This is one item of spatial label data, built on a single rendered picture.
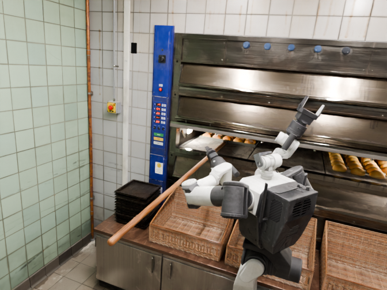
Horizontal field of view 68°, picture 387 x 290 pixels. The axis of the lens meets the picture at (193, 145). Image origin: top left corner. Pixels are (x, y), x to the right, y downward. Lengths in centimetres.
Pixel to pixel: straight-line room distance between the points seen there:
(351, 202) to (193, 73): 150
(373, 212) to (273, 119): 94
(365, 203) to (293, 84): 98
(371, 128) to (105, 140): 217
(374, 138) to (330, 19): 83
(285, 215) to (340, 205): 116
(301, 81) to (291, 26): 37
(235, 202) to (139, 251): 127
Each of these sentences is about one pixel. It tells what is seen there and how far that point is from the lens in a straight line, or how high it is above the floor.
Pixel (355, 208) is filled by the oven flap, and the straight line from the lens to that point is 238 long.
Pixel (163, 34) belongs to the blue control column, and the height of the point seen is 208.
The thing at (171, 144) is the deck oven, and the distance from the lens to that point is 247.
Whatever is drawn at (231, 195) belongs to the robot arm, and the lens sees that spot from 121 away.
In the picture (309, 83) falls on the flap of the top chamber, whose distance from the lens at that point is 218.
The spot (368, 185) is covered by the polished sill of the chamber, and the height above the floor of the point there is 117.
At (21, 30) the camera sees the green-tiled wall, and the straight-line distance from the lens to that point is 239.
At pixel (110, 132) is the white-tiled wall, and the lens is 278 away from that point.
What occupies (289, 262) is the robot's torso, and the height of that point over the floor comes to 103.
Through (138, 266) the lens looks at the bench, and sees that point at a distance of 242.
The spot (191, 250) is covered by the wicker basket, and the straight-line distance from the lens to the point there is 217.
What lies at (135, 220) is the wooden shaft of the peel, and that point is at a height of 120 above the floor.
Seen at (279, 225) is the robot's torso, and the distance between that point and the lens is 128.
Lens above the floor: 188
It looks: 16 degrees down
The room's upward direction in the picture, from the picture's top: 5 degrees clockwise
